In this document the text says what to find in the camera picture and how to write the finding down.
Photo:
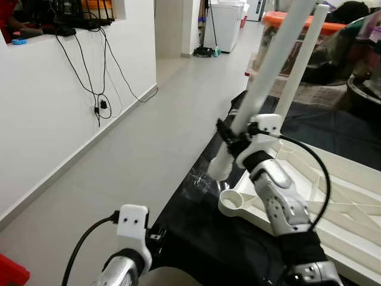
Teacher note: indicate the person in red shirt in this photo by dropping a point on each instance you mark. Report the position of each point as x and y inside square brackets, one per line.
[6, 15]

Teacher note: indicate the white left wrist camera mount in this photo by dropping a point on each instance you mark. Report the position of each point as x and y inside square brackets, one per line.
[132, 223]

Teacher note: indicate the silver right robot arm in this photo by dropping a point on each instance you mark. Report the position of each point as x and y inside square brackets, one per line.
[277, 190]

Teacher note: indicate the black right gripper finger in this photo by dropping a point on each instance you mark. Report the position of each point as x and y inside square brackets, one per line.
[224, 132]

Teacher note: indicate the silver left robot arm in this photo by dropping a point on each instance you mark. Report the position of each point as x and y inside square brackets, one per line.
[119, 273]

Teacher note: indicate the shiny black bag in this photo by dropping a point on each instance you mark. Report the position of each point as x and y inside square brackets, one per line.
[345, 59]

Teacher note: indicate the black floor mop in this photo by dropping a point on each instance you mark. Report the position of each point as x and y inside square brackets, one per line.
[205, 52]

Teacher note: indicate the small blue object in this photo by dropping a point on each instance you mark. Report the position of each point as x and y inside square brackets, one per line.
[18, 41]

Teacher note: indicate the white threaded table leg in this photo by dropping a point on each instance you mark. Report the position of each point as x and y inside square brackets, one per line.
[268, 65]
[303, 59]

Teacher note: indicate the white plastic table top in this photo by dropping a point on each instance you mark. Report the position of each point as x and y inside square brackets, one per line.
[351, 196]

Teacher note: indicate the black round pan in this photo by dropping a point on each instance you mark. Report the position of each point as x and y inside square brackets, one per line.
[366, 92]

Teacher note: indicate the black shelf clutter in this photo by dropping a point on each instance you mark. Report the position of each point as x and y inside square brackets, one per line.
[65, 30]

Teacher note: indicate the orange lid storage box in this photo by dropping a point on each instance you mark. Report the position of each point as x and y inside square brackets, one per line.
[271, 19]

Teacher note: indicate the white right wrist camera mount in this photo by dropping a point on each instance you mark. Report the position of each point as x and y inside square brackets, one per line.
[268, 124]

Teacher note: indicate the white appliance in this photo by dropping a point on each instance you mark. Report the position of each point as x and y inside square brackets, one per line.
[225, 27]

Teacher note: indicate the black tablecloth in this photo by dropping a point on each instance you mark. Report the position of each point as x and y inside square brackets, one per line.
[333, 131]

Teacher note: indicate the crumpled clear tape patch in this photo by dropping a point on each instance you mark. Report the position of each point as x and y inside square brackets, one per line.
[196, 185]

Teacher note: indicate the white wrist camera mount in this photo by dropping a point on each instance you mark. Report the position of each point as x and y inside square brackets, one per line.
[132, 223]
[268, 124]

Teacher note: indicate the red plastic stool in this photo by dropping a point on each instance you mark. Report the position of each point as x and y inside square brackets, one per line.
[12, 271]

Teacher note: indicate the beige padded base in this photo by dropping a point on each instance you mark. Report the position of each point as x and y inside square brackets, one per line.
[321, 95]

